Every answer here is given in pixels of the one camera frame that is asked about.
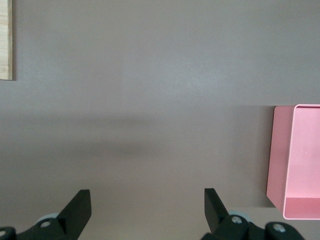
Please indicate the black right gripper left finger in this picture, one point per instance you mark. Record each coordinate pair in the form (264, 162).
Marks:
(72, 212)

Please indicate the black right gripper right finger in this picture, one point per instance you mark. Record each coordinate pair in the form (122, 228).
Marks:
(215, 212)

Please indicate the pink plastic box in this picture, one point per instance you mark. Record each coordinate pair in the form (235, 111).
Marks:
(300, 155)

